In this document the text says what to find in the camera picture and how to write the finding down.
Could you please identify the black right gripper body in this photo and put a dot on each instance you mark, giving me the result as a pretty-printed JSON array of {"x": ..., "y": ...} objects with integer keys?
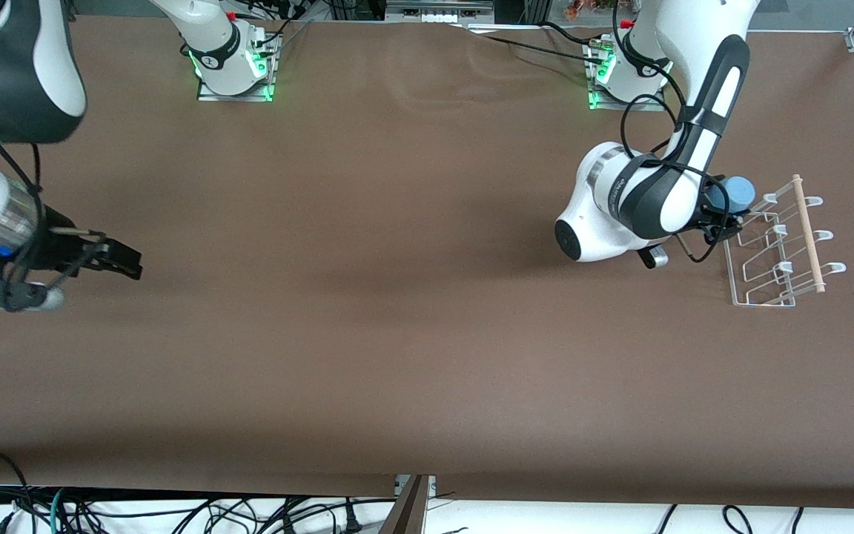
[{"x": 56, "y": 248}]

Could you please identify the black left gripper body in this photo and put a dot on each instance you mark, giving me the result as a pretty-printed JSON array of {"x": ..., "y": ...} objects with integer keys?
[{"x": 714, "y": 200}]

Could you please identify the blue plastic cup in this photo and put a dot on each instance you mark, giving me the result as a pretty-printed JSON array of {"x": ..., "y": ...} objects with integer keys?
[{"x": 740, "y": 193}]

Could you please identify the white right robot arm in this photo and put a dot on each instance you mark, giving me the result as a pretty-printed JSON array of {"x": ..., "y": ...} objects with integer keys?
[{"x": 19, "y": 74}]

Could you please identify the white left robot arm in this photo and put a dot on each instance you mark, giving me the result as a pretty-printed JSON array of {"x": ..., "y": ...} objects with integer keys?
[{"x": 605, "y": 215}]

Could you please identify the clear acrylic cup rack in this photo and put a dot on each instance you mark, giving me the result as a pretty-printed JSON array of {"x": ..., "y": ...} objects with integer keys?
[{"x": 731, "y": 267}]

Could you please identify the wooden rack rod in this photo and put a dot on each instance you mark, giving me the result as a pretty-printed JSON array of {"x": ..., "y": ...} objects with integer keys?
[{"x": 809, "y": 237}]

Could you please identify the orange dried plant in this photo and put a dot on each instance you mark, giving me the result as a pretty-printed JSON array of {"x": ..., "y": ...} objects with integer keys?
[{"x": 590, "y": 7}]

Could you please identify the brown table cover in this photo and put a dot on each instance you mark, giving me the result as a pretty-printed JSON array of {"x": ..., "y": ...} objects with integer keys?
[{"x": 427, "y": 334}]

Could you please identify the grey power strip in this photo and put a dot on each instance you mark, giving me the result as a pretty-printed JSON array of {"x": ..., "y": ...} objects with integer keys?
[{"x": 438, "y": 9}]

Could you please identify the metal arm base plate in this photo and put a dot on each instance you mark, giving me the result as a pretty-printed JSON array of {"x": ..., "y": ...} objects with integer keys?
[
  {"x": 605, "y": 104},
  {"x": 208, "y": 95}
]

